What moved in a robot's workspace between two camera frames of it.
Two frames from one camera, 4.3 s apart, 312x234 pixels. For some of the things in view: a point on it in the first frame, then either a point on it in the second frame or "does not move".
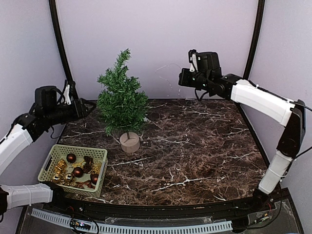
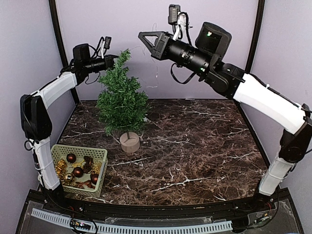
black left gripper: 84,110 -> 109,61
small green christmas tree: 122,105 does not move
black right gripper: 183,81 -> 158,50
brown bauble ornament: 94,178 does not move
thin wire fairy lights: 164,79 -> 146,56
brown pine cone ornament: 88,164 does not move
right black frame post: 260,15 does not move
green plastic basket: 78,169 does not move
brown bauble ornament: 71,158 does not move
